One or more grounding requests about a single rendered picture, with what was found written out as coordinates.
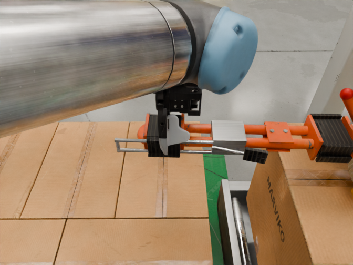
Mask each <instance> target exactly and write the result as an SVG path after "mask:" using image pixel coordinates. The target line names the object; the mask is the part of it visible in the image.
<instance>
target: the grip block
mask: <svg viewBox="0 0 353 265"><path fill-rule="evenodd" d="M341 117H342V115H341V114H310V115H308V116H307V118H306V120H305V123H304V126H308V135H307V136H301V137H302V139H313V140H314V148H313V149H306V150H307V153H308V155H309V158H310V160H314V159H315V157H316V159H315V161H316V162H329V163H349V162H350V161H351V160H352V158H353V125H352V123H351V121H350V120H349V118H348V116H347V115H343V117H342V119H341Z"/></svg>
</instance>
